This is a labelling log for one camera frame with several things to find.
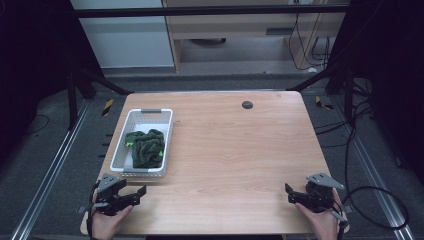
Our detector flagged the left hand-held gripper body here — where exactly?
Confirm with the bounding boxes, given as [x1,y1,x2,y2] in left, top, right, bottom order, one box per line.
[76,172,135,217]

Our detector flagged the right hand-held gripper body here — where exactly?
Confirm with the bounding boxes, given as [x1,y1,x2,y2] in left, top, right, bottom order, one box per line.
[303,172,354,222]

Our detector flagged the person's right hand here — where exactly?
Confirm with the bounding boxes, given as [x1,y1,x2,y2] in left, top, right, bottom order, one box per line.
[294,188,350,240]

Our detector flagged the person's left hand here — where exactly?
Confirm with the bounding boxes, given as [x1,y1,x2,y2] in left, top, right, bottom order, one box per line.
[91,194,135,240]

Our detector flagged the dark green towel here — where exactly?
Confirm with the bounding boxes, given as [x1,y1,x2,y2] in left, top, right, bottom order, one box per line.
[124,128,166,169]

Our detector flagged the white plastic basket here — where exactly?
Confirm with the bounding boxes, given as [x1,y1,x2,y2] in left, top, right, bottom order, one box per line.
[109,108,174,178]

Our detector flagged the yellow black striped tape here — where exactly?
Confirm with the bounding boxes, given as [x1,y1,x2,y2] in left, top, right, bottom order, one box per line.
[314,95,335,111]
[101,98,115,117]

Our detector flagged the black metal stand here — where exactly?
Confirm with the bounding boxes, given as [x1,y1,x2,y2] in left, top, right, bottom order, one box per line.
[285,63,356,122]
[65,66,135,132]

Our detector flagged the white cabinet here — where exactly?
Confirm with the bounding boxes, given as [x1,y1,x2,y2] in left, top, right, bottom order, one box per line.
[70,0,176,70]

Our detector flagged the light wooden shelf unit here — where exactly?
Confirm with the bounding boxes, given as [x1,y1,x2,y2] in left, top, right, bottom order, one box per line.
[162,0,348,73]

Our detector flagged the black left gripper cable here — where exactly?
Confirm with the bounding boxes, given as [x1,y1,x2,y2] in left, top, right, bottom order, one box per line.
[85,180,102,240]

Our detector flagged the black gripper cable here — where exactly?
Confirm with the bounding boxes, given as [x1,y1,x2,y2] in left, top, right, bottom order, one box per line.
[339,185,410,232]
[85,180,102,240]

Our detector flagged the aluminium floor rail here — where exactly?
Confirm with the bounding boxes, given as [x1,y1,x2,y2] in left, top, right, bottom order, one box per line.
[331,95,416,240]
[11,99,92,240]

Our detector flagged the black floor cables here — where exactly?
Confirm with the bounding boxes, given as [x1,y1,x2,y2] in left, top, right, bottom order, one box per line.
[314,78,376,188]

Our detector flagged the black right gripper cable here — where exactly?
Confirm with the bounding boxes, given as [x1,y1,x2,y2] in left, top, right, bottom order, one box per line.
[339,185,410,232]

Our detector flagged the thin black floor cable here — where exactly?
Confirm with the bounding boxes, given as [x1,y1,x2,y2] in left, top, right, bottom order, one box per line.
[25,113,51,136]

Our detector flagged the black hanging cables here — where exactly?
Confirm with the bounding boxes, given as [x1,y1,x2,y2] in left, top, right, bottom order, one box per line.
[287,0,332,73]

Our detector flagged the black horizontal frame bar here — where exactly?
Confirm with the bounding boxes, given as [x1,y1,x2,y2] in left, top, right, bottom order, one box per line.
[71,4,352,20]

